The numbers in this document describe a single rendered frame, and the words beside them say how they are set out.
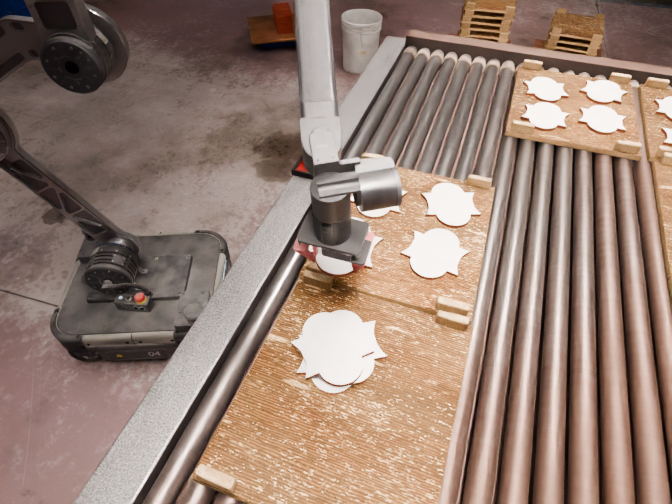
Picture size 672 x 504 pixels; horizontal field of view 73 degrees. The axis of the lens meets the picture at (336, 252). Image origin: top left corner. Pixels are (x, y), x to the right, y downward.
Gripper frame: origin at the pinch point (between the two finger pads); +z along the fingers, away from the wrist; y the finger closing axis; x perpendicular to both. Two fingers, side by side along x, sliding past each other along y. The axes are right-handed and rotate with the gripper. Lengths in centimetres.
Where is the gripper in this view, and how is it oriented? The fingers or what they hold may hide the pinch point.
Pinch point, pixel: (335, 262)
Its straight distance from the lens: 79.0
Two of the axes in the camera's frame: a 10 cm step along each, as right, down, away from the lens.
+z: 0.4, 5.6, 8.3
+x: -3.1, 7.9, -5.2
